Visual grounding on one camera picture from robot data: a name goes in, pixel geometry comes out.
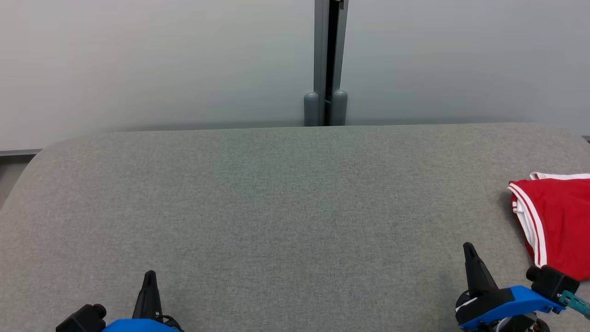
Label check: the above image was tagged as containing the grey cylinder door stop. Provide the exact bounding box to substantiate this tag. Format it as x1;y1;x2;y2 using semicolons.
304;92;319;126
331;89;348;126

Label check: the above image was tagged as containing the red white numbered jersey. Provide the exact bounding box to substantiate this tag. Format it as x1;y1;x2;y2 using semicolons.
508;178;590;282

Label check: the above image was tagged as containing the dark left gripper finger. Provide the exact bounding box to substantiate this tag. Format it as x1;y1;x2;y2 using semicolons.
133;271;163;320

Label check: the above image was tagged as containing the red garment stack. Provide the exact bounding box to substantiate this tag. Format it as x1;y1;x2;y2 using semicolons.
529;172;590;181

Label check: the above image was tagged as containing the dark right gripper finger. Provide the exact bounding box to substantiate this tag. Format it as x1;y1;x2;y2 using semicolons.
463;242;499;296

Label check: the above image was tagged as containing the grey vertical door frame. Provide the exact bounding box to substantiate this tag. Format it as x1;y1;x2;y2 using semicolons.
313;0;349;126

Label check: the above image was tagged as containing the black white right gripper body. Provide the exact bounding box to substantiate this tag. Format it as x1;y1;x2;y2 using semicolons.
455;288;515;326

